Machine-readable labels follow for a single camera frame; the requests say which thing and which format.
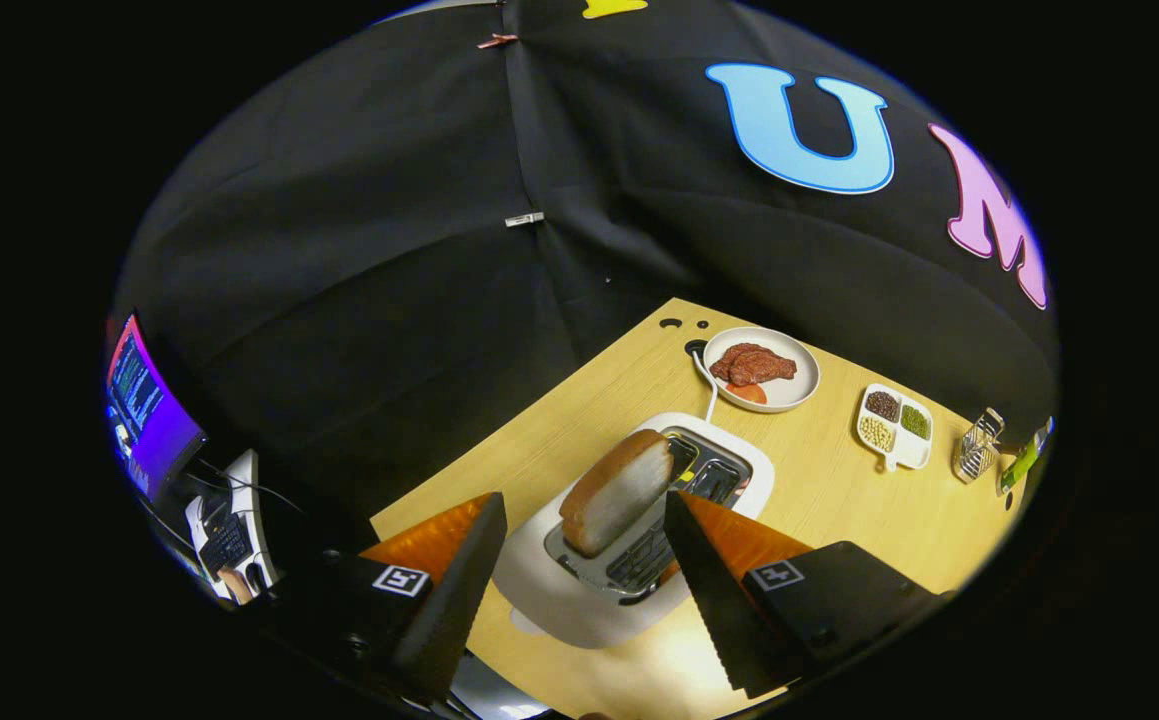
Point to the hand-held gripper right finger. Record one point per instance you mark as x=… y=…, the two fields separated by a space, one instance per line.
x=714 y=600

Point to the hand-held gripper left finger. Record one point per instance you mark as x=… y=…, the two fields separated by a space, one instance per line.
x=454 y=610

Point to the toasted bread slice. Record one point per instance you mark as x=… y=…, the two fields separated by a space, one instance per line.
x=614 y=495

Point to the white toaster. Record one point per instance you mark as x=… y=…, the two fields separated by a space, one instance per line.
x=559 y=610

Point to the red tomato slice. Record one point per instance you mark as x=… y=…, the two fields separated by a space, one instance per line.
x=747 y=393

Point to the white plate with meat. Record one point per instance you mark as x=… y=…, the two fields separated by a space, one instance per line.
x=797 y=390

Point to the white divided dish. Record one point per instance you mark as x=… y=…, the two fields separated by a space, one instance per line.
x=896 y=456

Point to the yellow soybeans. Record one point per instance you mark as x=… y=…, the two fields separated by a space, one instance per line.
x=876 y=433

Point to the brown meat slice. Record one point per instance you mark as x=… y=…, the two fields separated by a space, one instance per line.
x=754 y=365

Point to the black keyboard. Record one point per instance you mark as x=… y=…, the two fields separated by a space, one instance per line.
x=224 y=542

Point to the dark red beans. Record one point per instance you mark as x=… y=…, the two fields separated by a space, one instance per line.
x=882 y=405

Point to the green beans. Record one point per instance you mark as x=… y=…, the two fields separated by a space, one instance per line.
x=915 y=421

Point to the green label bottle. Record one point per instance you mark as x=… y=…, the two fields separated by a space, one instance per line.
x=1019 y=465

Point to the black backdrop cloth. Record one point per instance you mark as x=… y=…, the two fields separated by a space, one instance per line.
x=389 y=250

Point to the computer monitor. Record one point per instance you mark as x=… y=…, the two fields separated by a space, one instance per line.
x=144 y=400

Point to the silver backdrop clip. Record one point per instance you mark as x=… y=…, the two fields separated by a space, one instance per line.
x=524 y=219

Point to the red backdrop clip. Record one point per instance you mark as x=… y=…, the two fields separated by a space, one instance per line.
x=497 y=40

